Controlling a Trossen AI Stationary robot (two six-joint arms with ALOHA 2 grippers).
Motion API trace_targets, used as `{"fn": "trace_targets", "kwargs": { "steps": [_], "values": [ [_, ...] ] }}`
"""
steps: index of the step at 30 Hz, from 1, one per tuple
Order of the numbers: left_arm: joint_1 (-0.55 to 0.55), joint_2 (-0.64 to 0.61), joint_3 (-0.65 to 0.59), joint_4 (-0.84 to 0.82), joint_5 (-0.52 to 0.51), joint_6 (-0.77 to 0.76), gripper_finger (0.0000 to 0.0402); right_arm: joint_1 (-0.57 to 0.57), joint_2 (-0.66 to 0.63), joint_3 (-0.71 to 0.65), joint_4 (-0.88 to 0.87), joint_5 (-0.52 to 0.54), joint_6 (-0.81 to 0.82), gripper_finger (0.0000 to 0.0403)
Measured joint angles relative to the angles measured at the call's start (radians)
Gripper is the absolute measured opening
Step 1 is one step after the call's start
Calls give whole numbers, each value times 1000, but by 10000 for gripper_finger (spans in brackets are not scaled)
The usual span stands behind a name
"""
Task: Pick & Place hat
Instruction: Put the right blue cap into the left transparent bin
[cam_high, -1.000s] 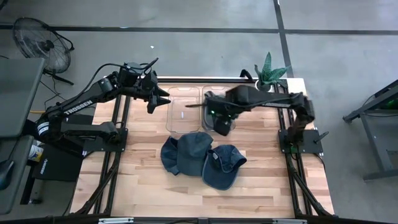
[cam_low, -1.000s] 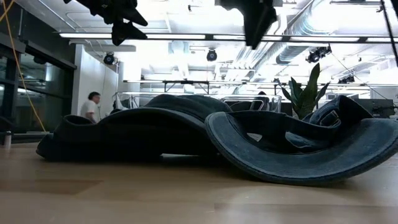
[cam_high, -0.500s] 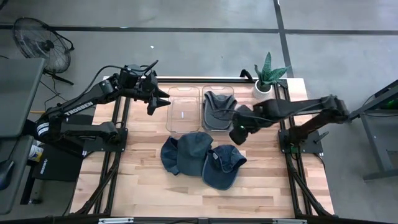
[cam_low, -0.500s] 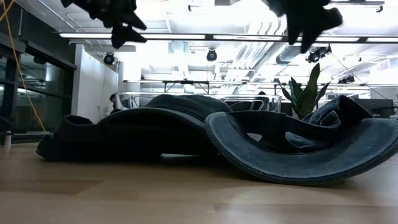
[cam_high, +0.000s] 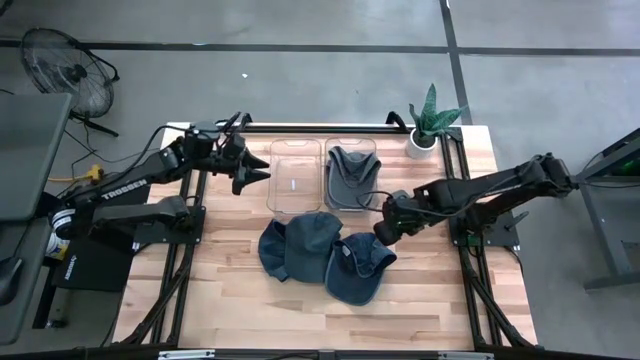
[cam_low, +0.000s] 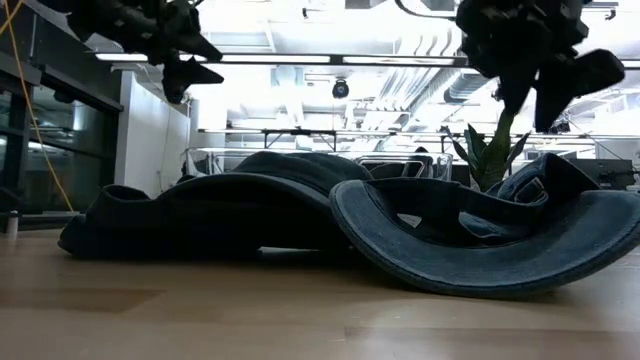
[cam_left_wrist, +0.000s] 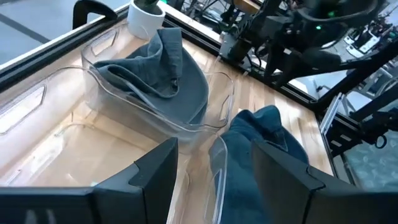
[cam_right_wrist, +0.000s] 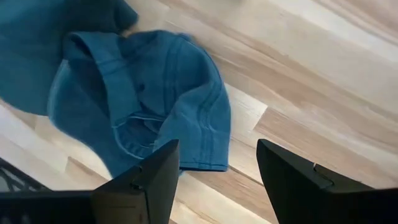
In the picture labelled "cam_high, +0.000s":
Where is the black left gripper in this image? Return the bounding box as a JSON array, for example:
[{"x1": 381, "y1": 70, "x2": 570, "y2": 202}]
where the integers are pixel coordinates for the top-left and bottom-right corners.
[{"x1": 209, "y1": 148, "x2": 273, "y2": 197}]

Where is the navy cap grey trim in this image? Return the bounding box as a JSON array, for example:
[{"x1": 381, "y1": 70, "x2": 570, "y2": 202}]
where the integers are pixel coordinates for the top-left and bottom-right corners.
[{"x1": 323, "y1": 231, "x2": 398, "y2": 307}]

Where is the light grey cap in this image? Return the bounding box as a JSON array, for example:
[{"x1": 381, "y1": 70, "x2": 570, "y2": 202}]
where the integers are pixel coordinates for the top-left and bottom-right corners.
[{"x1": 325, "y1": 145, "x2": 384, "y2": 211}]

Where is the dark shoe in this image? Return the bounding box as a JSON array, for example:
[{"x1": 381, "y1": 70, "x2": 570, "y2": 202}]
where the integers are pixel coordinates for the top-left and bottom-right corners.
[{"x1": 257, "y1": 218, "x2": 292, "y2": 283}]

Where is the dark teal cap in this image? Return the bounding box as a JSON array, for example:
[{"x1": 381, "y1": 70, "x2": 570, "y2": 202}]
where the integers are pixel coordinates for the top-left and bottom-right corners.
[{"x1": 283, "y1": 211, "x2": 345, "y2": 285}]

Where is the clear plastic bin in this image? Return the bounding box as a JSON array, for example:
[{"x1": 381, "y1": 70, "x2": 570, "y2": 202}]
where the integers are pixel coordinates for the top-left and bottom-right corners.
[
  {"x1": 266, "y1": 138, "x2": 324, "y2": 215},
  {"x1": 323, "y1": 137, "x2": 381, "y2": 212}
]

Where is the snake plant in white pot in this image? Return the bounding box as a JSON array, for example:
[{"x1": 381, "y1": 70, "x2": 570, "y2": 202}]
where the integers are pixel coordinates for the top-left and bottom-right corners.
[{"x1": 403, "y1": 82, "x2": 470, "y2": 161}]

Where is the black case with white print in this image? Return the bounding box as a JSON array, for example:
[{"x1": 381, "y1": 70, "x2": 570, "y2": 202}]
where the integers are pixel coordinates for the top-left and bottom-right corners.
[{"x1": 52, "y1": 234, "x2": 136, "y2": 294}]

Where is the grey metal stand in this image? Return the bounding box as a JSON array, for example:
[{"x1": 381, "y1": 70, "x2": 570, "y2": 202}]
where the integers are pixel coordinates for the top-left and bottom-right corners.
[{"x1": 574, "y1": 127, "x2": 640, "y2": 292}]

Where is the white and yellow can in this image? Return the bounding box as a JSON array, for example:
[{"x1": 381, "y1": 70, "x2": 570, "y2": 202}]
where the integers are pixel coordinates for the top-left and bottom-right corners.
[{"x1": 43, "y1": 232, "x2": 71, "y2": 262}]

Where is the black floor fan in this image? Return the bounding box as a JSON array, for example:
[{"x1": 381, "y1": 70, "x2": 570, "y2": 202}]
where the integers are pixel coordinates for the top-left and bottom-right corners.
[{"x1": 19, "y1": 27, "x2": 121, "y2": 139}]

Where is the dark grey desk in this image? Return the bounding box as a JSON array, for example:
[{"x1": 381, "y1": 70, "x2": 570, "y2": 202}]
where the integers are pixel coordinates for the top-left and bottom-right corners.
[{"x1": 0, "y1": 217, "x2": 55, "y2": 346}]

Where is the black computer mouse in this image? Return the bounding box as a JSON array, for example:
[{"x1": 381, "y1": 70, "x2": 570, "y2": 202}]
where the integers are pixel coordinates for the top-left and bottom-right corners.
[{"x1": 0, "y1": 256, "x2": 24, "y2": 307}]

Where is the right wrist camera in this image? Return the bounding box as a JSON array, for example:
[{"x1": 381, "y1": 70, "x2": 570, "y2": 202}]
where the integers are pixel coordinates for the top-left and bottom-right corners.
[{"x1": 387, "y1": 188, "x2": 412, "y2": 209}]

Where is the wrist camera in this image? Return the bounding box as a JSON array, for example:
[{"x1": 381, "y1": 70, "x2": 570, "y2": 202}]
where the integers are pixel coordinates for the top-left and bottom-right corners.
[
  {"x1": 222, "y1": 133, "x2": 247, "y2": 157},
  {"x1": 387, "y1": 188, "x2": 412, "y2": 209}
]

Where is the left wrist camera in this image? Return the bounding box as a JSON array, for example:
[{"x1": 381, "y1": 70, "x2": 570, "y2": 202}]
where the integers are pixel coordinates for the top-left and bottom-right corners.
[{"x1": 222, "y1": 133, "x2": 247, "y2": 157}]

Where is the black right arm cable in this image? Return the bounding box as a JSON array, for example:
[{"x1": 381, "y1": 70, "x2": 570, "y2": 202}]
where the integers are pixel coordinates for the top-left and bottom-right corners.
[{"x1": 355, "y1": 189, "x2": 401, "y2": 214}]

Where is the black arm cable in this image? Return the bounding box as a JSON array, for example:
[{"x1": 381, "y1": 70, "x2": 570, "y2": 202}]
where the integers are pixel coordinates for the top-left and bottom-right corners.
[
  {"x1": 355, "y1": 189, "x2": 401, "y2": 214},
  {"x1": 97, "y1": 123, "x2": 194, "y2": 189}
]

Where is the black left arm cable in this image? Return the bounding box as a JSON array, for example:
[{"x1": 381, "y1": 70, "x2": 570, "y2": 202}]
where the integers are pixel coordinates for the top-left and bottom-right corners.
[{"x1": 97, "y1": 123, "x2": 194, "y2": 189}]

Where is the black aluminium rig frame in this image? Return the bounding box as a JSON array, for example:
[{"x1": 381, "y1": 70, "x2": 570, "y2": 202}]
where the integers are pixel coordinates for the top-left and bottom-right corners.
[{"x1": 112, "y1": 112, "x2": 539, "y2": 360}]

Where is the silver metal bracket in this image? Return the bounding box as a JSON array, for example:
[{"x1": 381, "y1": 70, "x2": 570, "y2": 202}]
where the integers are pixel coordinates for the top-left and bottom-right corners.
[
  {"x1": 437, "y1": 351, "x2": 496, "y2": 360},
  {"x1": 158, "y1": 349, "x2": 216, "y2": 360}
]

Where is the yellow cable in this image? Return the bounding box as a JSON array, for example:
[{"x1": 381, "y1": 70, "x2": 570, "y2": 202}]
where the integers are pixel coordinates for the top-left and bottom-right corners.
[{"x1": 48, "y1": 164, "x2": 105, "y2": 184}]

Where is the black floor cable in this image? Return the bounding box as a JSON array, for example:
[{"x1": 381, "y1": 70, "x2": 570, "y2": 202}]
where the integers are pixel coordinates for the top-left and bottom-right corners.
[{"x1": 63, "y1": 127, "x2": 166, "y2": 166}]

